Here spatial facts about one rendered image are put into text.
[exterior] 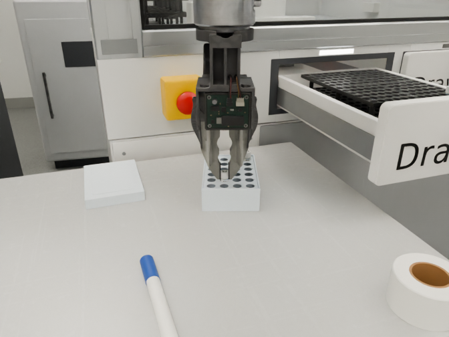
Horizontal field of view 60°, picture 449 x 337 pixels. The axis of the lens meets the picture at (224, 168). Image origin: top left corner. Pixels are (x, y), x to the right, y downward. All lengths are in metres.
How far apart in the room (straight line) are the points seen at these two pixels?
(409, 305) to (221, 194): 0.27
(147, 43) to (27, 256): 0.40
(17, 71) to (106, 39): 3.48
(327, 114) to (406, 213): 0.59
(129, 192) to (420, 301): 0.41
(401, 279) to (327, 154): 0.54
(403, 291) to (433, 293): 0.03
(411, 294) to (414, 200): 0.77
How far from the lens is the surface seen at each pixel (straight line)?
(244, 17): 0.47
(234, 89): 0.47
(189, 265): 0.47
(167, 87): 0.69
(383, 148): 0.53
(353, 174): 0.99
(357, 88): 0.71
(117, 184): 0.63
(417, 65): 0.97
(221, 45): 0.46
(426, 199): 1.20
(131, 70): 0.72
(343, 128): 0.62
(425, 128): 0.56
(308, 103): 0.70
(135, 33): 0.71
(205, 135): 0.55
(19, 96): 4.23
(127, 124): 0.74
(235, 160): 0.56
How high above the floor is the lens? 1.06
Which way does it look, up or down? 25 degrees down
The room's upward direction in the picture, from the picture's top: straight up
